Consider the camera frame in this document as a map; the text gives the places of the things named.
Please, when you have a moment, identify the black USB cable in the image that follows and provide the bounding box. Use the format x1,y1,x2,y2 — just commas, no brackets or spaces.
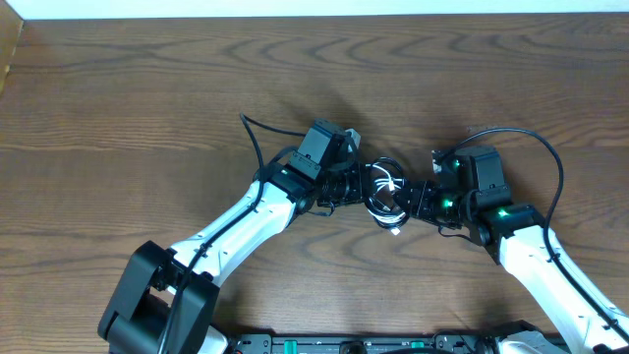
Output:
363,156,412,231

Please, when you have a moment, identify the white USB cable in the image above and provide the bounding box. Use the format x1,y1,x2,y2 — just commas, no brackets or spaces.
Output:
366,164,409,236

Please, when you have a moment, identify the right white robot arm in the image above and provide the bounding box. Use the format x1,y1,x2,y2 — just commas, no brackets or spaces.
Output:
393,146,628,353

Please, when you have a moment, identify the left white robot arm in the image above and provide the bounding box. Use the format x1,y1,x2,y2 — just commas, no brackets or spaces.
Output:
97,120,361,353

